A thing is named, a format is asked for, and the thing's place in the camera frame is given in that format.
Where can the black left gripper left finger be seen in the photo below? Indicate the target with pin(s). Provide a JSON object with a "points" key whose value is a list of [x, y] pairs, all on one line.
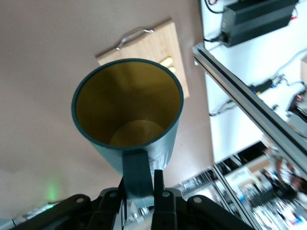
{"points": [[100, 210]]}

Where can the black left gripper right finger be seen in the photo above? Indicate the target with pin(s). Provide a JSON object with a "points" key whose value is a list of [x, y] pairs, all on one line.
{"points": [[168, 210]]}

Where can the teal cup with yellow inside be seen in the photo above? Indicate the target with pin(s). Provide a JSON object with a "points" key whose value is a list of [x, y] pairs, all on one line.
{"points": [[136, 172]]}

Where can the yellow plastic fork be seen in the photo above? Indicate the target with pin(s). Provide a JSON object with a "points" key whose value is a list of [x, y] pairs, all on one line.
{"points": [[166, 61]]}

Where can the black connector block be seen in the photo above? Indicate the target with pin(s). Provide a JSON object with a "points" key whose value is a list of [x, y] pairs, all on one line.
{"points": [[261, 86]]}

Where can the black power supply box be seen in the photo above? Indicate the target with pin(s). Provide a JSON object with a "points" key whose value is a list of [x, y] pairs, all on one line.
{"points": [[259, 19]]}

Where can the aluminium shelf frame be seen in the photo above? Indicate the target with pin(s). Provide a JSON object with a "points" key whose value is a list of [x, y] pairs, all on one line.
{"points": [[230, 191]]}

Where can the aluminium profile post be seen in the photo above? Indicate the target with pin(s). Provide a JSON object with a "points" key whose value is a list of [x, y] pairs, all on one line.
{"points": [[239, 88]]}

